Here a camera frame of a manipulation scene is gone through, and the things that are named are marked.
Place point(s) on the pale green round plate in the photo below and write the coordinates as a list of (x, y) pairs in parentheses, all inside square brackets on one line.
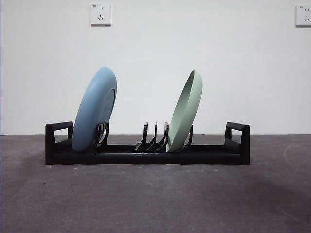
[(184, 114)]

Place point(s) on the blue round plate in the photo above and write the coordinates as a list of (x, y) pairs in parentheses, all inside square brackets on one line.
[(92, 109)]

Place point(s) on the black plastic plate rack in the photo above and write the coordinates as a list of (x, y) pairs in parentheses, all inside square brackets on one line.
[(206, 157)]

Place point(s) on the white wall socket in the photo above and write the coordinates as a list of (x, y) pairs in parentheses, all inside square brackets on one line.
[(101, 14), (303, 15)]

